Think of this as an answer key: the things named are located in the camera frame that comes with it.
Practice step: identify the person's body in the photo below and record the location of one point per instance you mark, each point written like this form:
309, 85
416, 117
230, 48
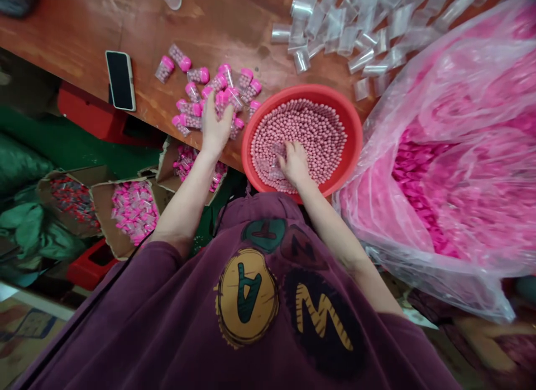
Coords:
209, 323

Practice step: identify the clear plastic tube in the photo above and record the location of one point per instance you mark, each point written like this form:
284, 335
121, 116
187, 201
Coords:
270, 159

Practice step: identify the cardboard box with red-capped tubes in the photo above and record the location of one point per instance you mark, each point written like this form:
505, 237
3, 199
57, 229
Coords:
71, 197

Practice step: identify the heap of pink caps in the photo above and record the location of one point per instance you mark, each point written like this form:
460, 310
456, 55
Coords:
423, 184

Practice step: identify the large pink plastic bag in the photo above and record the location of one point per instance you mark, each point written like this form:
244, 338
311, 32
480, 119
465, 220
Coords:
460, 92

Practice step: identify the red plastic basin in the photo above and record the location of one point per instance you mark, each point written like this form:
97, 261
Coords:
354, 126

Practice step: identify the black smartphone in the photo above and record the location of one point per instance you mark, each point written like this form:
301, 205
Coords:
120, 80

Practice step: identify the dark green sack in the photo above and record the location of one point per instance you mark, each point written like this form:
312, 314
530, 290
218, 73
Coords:
21, 163

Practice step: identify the red plastic stool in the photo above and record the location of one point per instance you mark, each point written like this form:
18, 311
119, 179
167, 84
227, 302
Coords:
88, 113

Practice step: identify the pile of filled pink-capped tubes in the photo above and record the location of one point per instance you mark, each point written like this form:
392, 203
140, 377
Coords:
197, 92

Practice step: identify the torn cardboard box with tubes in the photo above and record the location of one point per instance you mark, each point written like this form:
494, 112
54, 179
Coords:
169, 172

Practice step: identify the cardboard box with pink-capped tubes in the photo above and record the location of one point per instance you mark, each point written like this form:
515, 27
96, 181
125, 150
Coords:
130, 210

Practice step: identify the person's left hand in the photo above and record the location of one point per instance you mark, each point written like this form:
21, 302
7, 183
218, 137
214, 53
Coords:
215, 130

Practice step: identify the heap of pink beads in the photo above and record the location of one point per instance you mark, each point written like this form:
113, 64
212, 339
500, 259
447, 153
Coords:
310, 134

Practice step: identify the red plastic crate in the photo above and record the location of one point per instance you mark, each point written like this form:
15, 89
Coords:
90, 264

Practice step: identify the pile of empty clear tubes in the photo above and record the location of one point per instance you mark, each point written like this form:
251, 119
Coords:
356, 25

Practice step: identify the person's right hand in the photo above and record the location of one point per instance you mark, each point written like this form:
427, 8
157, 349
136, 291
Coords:
298, 166

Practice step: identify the green plastic bag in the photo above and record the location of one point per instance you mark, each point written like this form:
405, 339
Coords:
33, 235

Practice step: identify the cardboard carton with blue print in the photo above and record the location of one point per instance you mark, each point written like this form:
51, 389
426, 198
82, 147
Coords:
29, 323

